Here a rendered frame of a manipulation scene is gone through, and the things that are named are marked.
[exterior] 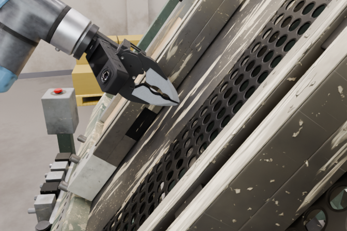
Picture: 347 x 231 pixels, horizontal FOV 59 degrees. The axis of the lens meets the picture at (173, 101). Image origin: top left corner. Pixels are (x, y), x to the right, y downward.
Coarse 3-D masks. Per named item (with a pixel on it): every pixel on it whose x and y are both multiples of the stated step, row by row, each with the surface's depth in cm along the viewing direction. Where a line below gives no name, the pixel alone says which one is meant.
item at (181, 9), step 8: (184, 0) 104; (192, 0) 104; (176, 8) 106; (184, 8) 105; (176, 16) 106; (168, 24) 107; (160, 32) 108; (152, 40) 113; (160, 40) 108; (152, 48) 109; (120, 96) 115; (112, 104) 116; (104, 112) 118; (104, 120) 119
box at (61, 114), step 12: (48, 96) 133; (60, 96) 133; (72, 96) 138; (48, 108) 134; (60, 108) 134; (72, 108) 138; (48, 120) 136; (60, 120) 136; (72, 120) 137; (48, 132) 138; (60, 132) 139; (72, 132) 139
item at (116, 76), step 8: (96, 40) 54; (96, 48) 53; (104, 48) 51; (112, 48) 54; (88, 56) 54; (96, 56) 52; (104, 56) 50; (112, 56) 50; (96, 64) 52; (104, 64) 50; (112, 64) 48; (120, 64) 50; (96, 72) 51; (104, 72) 48; (112, 72) 48; (120, 72) 47; (104, 80) 48; (112, 80) 47; (120, 80) 48; (104, 88) 48; (112, 88) 48; (120, 88) 49
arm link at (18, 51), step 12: (0, 24) 50; (0, 36) 50; (12, 36) 50; (0, 48) 50; (12, 48) 50; (24, 48) 52; (0, 60) 50; (12, 60) 51; (24, 60) 53; (0, 72) 51; (12, 72) 52; (0, 84) 52; (12, 84) 55
